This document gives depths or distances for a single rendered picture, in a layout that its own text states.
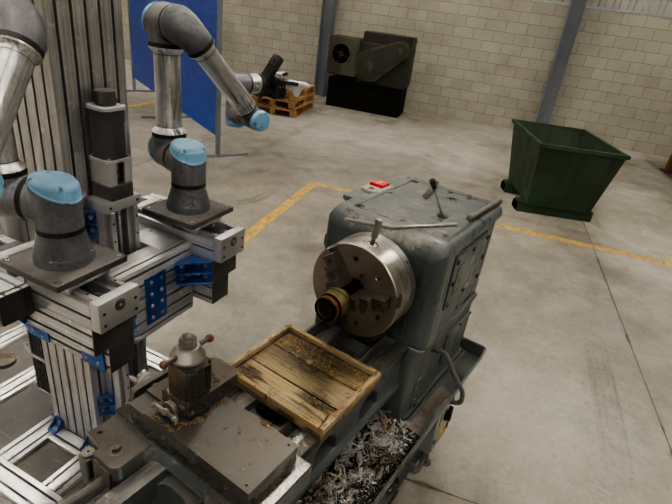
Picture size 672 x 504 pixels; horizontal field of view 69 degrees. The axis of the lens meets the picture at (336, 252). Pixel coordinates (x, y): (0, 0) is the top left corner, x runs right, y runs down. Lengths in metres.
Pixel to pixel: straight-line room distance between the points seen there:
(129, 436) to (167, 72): 1.12
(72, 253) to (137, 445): 0.52
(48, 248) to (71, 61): 0.51
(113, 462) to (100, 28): 1.15
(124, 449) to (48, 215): 0.60
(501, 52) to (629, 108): 2.72
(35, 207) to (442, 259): 1.11
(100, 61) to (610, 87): 10.52
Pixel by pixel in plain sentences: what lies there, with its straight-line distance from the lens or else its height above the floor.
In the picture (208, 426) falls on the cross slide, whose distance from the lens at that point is 1.23.
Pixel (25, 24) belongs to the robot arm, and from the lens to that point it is 1.31.
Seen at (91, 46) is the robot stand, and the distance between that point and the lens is 1.63.
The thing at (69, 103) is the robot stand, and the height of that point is 1.53.
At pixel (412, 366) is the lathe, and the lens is 1.75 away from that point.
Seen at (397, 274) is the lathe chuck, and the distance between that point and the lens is 1.47.
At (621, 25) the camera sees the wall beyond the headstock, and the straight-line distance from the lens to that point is 11.40.
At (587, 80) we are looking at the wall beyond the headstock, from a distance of 11.37.
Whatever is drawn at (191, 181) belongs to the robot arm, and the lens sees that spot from 1.74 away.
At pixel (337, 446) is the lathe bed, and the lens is 1.56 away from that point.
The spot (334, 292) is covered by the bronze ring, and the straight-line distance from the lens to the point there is 1.43.
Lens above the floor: 1.86
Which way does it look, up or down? 26 degrees down
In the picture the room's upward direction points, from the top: 8 degrees clockwise
